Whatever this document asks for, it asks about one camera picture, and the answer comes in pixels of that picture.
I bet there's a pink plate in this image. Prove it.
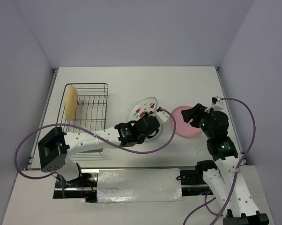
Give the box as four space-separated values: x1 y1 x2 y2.
171 105 202 138

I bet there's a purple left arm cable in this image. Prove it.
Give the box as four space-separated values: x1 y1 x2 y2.
14 107 177 197

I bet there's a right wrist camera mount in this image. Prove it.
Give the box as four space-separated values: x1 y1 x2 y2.
204 96 224 113

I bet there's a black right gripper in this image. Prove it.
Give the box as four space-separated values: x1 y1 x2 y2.
180 103 214 138

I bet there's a silver foil tape cover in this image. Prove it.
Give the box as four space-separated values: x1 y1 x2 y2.
96 168 182 203

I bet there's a metal wire dish rack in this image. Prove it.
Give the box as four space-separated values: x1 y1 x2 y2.
56 82 108 131

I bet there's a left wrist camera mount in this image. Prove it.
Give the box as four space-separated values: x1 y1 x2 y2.
155 107 171 124

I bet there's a white plate blue rim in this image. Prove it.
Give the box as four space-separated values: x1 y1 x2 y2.
126 97 158 122

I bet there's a yellow plate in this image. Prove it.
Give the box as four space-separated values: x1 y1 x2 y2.
65 85 78 122

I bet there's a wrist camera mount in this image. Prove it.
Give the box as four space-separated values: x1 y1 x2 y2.
204 96 224 113
155 107 171 124

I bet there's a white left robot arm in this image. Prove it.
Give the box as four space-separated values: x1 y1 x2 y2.
38 115 160 187

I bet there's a white strawberry pattern plate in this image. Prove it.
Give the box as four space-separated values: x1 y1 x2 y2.
145 124 163 142

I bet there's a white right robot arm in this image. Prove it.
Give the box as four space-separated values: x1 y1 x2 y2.
181 104 269 225

